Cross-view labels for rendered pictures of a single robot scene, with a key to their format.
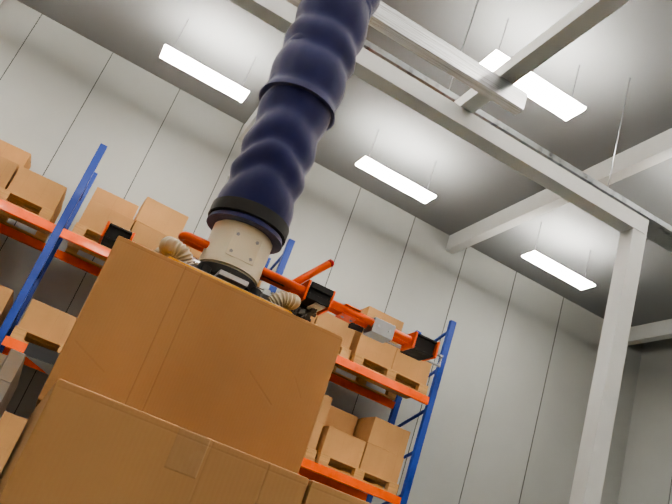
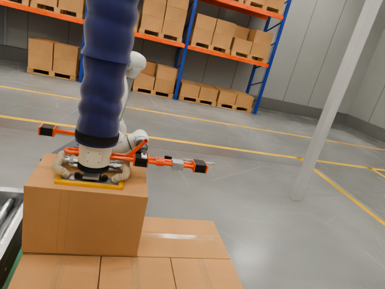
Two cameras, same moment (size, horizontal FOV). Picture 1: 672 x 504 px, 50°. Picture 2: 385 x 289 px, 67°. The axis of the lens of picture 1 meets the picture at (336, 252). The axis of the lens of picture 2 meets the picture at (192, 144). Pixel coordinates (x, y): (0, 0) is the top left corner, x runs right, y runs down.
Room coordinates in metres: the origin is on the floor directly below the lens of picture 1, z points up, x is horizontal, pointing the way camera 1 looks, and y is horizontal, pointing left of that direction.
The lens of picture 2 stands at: (0.40, -0.26, 1.78)
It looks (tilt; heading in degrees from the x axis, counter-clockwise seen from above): 19 degrees down; 0
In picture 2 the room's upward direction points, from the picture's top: 14 degrees clockwise
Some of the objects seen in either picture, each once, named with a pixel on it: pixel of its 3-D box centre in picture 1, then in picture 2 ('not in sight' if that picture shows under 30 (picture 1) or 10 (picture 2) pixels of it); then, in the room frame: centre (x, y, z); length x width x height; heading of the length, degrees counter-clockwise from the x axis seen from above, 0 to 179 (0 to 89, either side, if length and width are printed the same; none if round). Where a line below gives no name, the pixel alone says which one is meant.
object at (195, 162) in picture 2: (420, 346); (199, 166); (2.02, -0.32, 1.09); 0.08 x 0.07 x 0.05; 106
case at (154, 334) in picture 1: (187, 374); (90, 203); (1.87, 0.25, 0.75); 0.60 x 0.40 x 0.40; 106
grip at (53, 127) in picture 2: (116, 238); (47, 129); (2.02, 0.61, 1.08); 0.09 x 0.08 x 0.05; 16
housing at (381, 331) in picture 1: (379, 330); (177, 164); (1.98, -0.19, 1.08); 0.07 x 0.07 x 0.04; 16
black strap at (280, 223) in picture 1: (248, 224); (97, 133); (1.86, 0.25, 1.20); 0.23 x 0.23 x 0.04
